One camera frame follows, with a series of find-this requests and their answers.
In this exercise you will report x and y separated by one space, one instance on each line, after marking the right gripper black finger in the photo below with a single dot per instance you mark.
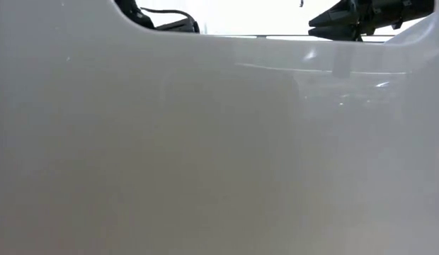
338 17
336 33

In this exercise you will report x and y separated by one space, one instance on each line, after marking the dark overhead crossbar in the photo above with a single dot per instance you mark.
261 36

